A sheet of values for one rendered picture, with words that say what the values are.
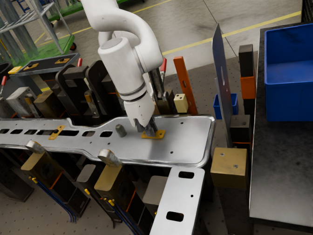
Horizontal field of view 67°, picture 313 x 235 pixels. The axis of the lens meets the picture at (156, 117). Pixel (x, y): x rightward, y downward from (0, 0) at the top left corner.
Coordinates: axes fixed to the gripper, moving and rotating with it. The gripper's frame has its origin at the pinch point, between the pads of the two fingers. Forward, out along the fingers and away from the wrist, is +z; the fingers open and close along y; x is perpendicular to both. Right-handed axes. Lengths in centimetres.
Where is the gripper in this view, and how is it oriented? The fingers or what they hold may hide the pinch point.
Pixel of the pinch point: (151, 129)
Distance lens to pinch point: 80.4
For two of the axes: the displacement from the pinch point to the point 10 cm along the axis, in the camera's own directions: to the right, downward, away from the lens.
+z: 3.1, 7.3, 6.1
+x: 9.0, -0.1, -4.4
